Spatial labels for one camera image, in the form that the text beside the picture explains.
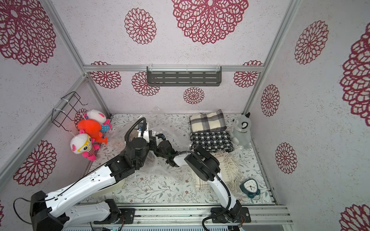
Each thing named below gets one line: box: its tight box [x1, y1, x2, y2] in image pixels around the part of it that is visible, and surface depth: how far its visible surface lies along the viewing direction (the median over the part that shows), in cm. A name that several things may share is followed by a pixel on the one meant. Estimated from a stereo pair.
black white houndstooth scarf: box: [189, 131, 235, 152], surface depth 99 cm
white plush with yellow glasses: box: [70, 133, 100, 161], surface depth 82 cm
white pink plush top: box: [83, 109, 111, 125], surface depth 97 cm
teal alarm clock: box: [239, 178, 261, 199], surface depth 81 cm
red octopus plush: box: [77, 118, 108, 144], surface depth 95 cm
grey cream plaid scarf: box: [189, 109, 227, 133], surface depth 109 cm
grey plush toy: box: [231, 112, 252, 150], surface depth 97 cm
